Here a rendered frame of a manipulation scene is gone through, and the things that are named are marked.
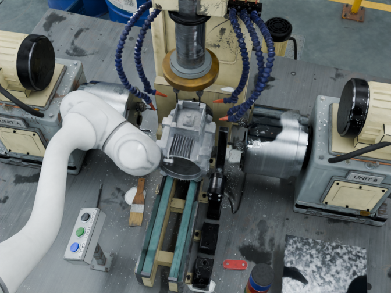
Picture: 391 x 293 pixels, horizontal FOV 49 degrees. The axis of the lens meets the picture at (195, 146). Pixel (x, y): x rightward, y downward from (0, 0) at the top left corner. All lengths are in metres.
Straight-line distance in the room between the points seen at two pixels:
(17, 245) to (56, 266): 0.82
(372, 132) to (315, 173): 0.23
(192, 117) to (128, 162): 0.52
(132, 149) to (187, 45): 0.38
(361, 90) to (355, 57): 2.15
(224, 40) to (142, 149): 0.65
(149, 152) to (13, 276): 0.41
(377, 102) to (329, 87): 0.77
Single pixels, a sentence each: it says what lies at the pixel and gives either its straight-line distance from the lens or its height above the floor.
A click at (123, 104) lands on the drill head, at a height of 1.16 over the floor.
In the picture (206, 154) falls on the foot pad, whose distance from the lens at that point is 1.47.
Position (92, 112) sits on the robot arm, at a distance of 1.09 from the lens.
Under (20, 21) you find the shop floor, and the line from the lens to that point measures 3.83.
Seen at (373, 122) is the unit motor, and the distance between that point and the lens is 1.36.
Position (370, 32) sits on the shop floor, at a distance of 3.74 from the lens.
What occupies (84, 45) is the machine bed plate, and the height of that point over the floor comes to 0.80.
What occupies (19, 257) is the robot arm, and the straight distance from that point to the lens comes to 0.84.
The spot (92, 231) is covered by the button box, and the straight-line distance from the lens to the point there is 1.38.
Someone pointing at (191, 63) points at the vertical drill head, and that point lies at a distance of 1.31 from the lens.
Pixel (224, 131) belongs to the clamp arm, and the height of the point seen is 1.25.
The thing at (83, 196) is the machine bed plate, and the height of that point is 0.80.
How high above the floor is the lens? 2.32
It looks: 57 degrees down
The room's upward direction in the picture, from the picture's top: straight up
